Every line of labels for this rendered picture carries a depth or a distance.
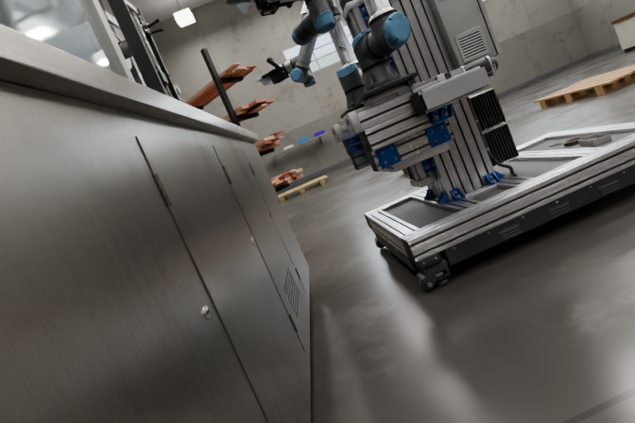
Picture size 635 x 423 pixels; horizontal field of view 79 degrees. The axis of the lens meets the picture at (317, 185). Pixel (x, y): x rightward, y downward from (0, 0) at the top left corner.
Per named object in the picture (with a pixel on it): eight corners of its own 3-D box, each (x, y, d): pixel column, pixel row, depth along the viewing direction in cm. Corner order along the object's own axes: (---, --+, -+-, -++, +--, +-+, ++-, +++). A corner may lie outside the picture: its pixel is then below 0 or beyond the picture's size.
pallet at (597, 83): (535, 109, 561) (532, 102, 560) (591, 85, 563) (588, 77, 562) (609, 93, 429) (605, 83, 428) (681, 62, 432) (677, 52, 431)
